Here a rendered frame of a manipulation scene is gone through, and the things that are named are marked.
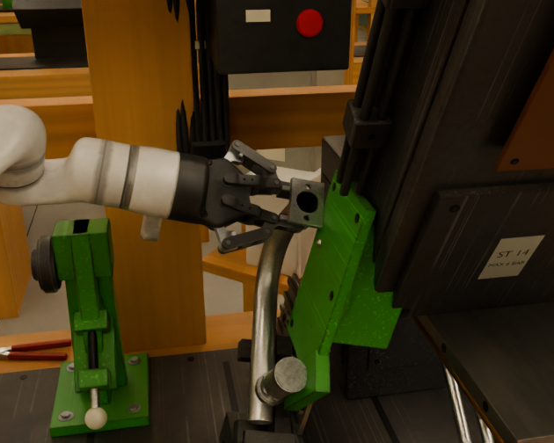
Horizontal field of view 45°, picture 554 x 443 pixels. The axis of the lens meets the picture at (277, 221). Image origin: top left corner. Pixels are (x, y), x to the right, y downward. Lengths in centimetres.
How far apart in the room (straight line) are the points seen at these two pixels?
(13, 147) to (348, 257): 34
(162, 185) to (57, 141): 40
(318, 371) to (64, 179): 33
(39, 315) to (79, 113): 203
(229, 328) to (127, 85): 46
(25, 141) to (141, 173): 11
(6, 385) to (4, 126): 50
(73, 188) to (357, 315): 32
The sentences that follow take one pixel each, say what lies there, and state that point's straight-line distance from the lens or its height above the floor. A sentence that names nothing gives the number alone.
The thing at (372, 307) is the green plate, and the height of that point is 115.
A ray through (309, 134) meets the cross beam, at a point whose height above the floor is 121.
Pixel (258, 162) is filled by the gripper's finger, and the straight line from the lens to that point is 77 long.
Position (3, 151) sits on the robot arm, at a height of 133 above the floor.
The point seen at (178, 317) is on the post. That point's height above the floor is 94.
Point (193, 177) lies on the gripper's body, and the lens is 71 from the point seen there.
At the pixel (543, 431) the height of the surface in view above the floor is 113.
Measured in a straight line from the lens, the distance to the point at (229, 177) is 74.
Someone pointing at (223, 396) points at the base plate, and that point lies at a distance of 100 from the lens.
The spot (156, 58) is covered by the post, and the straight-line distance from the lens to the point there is 95.
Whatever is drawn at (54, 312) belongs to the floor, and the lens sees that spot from 304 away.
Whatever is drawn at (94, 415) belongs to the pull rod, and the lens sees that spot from 91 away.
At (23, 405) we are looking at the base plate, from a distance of 104.
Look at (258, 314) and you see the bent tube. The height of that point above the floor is 108.
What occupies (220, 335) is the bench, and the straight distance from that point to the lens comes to 116.
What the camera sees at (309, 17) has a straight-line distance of 86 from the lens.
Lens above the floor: 153
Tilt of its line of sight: 24 degrees down
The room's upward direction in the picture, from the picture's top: straight up
